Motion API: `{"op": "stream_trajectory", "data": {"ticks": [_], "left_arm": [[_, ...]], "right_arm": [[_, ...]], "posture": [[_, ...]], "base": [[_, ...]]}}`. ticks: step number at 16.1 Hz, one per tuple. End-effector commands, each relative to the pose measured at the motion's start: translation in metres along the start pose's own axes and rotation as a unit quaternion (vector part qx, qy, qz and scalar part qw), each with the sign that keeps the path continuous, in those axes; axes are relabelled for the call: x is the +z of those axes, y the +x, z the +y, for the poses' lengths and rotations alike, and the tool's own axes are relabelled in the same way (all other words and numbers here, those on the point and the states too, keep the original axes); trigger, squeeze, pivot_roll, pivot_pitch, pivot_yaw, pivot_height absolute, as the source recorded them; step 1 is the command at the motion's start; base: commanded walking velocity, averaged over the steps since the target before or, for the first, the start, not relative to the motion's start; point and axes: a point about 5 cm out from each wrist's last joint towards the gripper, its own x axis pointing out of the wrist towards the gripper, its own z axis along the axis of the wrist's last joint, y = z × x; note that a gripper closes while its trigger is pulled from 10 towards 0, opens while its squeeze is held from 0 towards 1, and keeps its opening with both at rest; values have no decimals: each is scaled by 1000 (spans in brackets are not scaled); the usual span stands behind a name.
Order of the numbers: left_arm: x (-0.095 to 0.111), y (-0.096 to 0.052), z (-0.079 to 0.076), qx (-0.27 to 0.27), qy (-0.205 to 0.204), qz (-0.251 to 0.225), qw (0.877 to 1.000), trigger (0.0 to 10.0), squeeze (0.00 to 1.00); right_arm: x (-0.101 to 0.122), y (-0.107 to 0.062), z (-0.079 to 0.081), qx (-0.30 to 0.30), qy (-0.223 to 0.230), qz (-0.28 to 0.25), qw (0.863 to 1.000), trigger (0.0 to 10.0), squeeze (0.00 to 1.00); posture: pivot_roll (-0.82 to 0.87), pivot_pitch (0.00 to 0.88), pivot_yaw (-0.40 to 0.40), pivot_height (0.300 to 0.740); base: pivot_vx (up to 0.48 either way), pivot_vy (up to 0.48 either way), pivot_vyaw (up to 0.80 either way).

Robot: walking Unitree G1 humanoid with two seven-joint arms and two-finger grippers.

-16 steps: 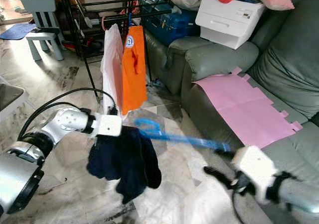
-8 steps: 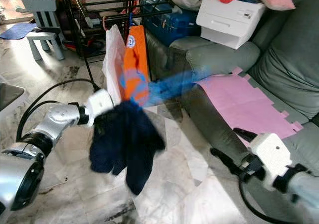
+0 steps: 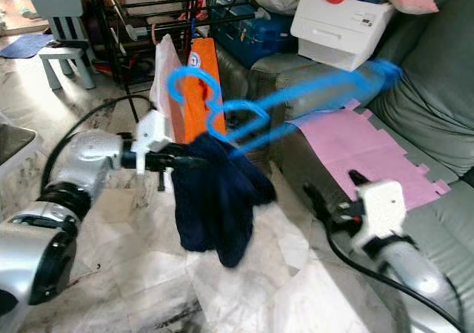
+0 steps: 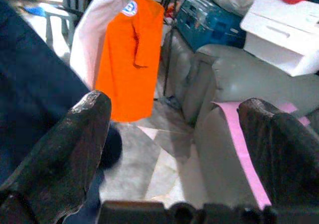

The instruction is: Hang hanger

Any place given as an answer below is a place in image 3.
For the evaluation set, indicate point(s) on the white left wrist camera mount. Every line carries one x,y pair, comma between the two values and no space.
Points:
154,129

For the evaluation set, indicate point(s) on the blue plastic hanger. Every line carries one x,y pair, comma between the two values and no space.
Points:
172,81
237,103

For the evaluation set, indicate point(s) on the navy garment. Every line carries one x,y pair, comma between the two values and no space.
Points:
222,200

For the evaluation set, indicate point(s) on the pink puzzle mat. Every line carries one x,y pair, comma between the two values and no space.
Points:
363,148

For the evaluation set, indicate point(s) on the white garment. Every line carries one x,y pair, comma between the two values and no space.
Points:
164,81

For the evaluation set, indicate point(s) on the grey green sofa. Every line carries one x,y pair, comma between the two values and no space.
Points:
437,111

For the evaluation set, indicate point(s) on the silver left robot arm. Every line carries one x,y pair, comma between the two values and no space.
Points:
89,159

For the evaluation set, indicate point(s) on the grey blue kids chair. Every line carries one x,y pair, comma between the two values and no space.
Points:
55,4

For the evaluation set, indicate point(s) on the blue floor mat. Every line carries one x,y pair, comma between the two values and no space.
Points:
26,46

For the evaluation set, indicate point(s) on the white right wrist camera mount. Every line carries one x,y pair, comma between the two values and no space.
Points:
378,207

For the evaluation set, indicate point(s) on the orange garment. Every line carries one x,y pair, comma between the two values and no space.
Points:
196,118

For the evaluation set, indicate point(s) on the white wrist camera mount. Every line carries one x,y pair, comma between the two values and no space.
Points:
154,129
378,207

